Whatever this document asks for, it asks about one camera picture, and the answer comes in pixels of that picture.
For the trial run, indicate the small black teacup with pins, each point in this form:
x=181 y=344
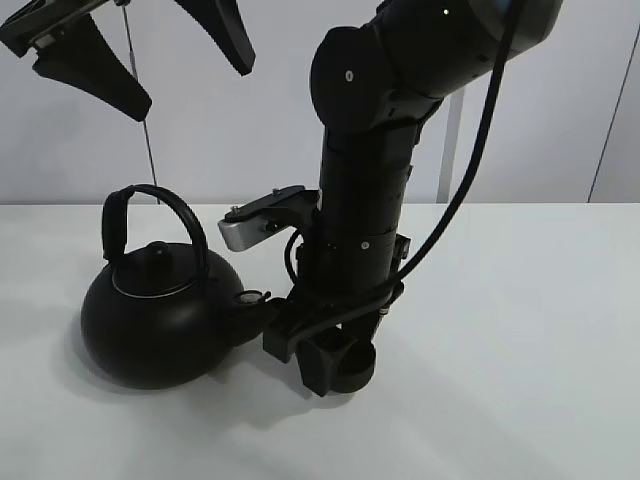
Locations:
x=355 y=369

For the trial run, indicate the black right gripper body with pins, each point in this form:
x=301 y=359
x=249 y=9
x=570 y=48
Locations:
x=335 y=280

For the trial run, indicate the black round teapot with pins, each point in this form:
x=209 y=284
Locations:
x=168 y=313

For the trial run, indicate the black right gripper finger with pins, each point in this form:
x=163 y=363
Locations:
x=319 y=361
x=358 y=331

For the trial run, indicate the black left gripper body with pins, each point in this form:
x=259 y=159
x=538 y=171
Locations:
x=30 y=25

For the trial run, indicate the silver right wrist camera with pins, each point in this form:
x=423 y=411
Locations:
x=248 y=225

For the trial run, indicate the white vertical frame post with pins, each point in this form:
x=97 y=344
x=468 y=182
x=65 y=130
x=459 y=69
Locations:
x=456 y=104

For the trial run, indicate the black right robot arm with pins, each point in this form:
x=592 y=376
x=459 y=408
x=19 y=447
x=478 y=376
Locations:
x=374 y=88

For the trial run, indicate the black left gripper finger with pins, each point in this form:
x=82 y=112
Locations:
x=222 y=21
x=107 y=79

